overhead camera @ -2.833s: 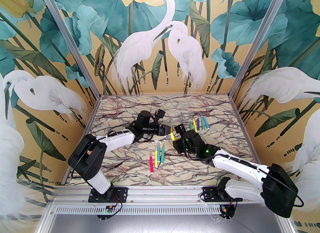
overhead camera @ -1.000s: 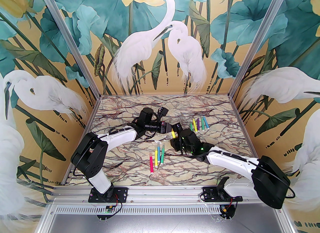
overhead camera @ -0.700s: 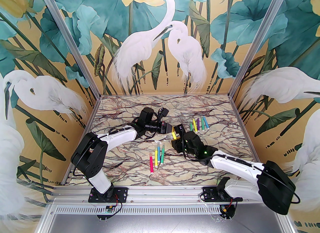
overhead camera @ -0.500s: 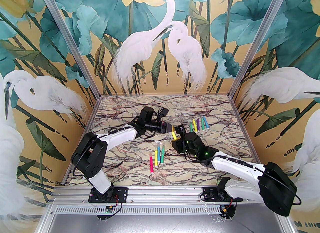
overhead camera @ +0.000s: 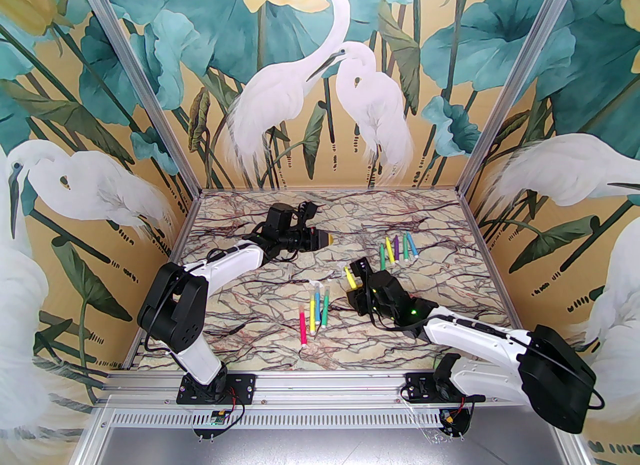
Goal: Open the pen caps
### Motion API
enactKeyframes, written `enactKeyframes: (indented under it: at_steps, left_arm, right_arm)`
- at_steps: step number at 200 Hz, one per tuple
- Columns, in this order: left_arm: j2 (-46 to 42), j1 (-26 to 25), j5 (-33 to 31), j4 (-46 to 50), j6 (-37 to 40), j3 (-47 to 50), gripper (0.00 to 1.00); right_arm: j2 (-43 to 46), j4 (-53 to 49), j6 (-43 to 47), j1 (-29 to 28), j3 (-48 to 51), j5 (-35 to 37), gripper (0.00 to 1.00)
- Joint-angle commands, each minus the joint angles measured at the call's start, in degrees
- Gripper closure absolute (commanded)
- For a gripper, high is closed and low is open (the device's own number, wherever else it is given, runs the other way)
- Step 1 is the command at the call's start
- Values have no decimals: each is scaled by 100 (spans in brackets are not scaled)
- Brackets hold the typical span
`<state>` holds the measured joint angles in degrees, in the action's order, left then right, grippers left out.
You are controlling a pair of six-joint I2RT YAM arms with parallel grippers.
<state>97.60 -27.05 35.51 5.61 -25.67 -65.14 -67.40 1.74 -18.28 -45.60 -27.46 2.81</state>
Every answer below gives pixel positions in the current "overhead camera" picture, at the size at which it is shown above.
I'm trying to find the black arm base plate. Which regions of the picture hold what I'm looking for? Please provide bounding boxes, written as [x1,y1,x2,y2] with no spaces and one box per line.
[177,372,258,406]
[402,372,487,404]

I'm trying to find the aluminium frame post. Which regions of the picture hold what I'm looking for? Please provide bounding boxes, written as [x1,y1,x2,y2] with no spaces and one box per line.
[65,0,203,196]
[457,0,593,199]

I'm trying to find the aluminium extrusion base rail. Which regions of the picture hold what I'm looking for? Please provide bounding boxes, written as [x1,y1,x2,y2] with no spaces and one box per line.
[97,372,568,406]

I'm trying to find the grey perforated metal tray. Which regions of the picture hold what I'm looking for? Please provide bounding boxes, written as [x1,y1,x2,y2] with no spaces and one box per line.
[75,407,586,465]

